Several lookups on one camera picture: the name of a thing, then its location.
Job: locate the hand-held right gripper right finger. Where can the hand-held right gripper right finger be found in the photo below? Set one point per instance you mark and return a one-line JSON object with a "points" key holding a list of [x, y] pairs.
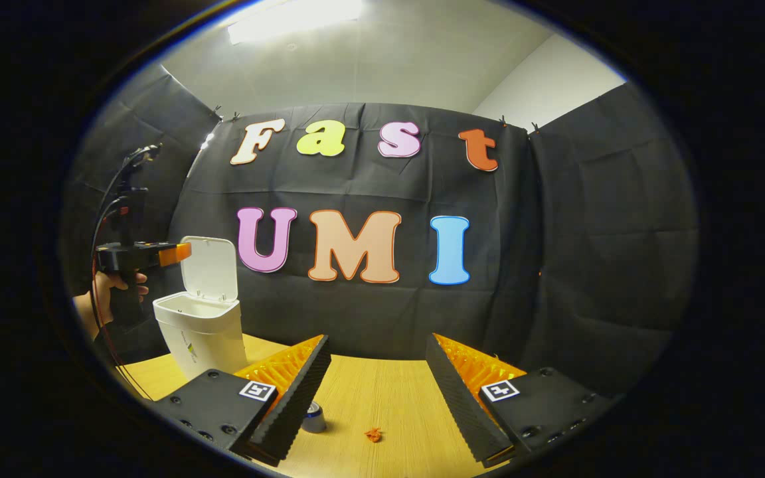
{"points": [[459, 405]]}

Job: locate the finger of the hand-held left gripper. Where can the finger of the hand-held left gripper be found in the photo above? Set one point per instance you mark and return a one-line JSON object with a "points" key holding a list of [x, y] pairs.
{"points": [[173, 255]]}

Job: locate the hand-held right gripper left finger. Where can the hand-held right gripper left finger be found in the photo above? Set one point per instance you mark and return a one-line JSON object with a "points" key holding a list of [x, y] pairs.
{"points": [[299, 405]]}

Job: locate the orange paper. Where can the orange paper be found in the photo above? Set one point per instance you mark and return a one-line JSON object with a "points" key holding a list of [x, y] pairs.
{"points": [[374, 435]]}

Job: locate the white desktop garbage bin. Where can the white desktop garbage bin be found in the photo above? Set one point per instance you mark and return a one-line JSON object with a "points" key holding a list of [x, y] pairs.
{"points": [[206, 332]]}

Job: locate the wooden desktop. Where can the wooden desktop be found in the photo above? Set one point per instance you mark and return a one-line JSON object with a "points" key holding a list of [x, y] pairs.
{"points": [[382, 398]]}

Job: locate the black backdrop cloth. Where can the black backdrop cloth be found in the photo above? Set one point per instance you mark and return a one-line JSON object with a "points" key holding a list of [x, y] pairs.
{"points": [[555, 265]]}

